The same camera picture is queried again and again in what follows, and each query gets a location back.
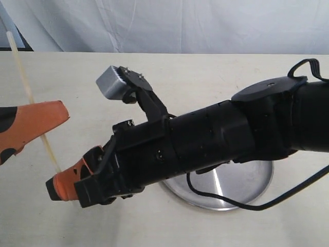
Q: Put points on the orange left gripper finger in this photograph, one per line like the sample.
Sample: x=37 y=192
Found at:
x=24 y=123

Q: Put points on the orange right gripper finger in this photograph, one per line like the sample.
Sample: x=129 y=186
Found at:
x=61 y=186

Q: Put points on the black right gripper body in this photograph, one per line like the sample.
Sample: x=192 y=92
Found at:
x=134 y=157

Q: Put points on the thin beige flexible strip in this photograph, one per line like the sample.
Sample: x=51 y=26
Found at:
x=30 y=97

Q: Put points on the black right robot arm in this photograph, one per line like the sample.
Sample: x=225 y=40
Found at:
x=267 y=121

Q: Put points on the round stainless steel plate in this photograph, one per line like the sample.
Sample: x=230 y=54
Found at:
x=241 y=182

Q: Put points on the white backdrop cloth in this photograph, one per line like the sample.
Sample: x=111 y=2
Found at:
x=175 y=27

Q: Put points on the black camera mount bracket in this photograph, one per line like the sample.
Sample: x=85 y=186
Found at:
x=140 y=91

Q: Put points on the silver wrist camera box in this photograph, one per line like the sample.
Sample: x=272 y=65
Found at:
x=111 y=84

